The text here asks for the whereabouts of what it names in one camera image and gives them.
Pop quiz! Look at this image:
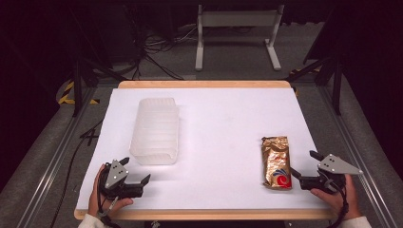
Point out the left hand-held gripper cable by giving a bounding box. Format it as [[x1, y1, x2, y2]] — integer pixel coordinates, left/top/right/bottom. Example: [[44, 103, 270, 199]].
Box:
[[96, 196, 122, 228]]

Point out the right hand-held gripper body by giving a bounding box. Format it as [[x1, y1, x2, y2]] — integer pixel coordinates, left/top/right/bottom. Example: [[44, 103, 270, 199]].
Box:
[[298, 153, 364, 196]]

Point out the translucent plastic container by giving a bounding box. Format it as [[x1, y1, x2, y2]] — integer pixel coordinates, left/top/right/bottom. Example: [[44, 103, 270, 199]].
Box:
[[128, 97, 181, 166]]

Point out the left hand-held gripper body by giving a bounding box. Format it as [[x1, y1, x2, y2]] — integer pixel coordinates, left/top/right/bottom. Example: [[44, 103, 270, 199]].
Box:
[[98, 159, 145, 200]]

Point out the white table mat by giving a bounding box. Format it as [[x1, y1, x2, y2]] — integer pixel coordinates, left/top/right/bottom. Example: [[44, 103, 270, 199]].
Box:
[[76, 87, 329, 212]]

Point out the bundle of black floor cables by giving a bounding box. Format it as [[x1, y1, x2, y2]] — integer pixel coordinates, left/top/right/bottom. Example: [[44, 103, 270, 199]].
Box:
[[126, 22, 199, 81]]

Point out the person's right hand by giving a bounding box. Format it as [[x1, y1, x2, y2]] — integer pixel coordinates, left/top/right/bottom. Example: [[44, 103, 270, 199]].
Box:
[[310, 173, 363, 221]]

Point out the person's left hand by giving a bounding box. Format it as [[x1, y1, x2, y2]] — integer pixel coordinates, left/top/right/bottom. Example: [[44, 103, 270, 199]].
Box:
[[87, 163, 135, 219]]

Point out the aluminium rail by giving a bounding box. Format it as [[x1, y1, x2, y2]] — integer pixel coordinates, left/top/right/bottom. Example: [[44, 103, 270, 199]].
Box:
[[13, 86, 98, 228], [317, 85, 395, 228]]

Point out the gold snack packet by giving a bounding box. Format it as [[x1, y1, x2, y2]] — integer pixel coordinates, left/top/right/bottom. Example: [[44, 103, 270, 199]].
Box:
[[260, 136, 293, 191]]

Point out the black floor cable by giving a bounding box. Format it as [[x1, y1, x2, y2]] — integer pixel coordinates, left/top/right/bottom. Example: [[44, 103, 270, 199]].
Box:
[[49, 119, 105, 228]]

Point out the hand-held gripper cable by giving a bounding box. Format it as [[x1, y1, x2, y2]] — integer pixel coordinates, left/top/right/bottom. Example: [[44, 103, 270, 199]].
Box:
[[96, 196, 122, 228], [327, 180, 350, 228]]

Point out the white metal stand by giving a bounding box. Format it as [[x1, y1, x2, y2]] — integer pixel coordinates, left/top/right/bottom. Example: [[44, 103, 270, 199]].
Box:
[[194, 4, 285, 72]]

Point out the yellow black hazard tape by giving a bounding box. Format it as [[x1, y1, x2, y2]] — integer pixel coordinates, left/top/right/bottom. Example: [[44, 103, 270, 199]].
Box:
[[57, 80, 101, 106]]

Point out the right hand-held gripper cable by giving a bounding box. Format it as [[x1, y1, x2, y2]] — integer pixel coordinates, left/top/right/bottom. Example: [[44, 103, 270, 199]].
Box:
[[327, 180, 350, 228]]

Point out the black tripod stand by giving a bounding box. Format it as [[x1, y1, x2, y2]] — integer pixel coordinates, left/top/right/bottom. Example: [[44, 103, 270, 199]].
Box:
[[70, 55, 127, 118], [284, 47, 345, 117]]

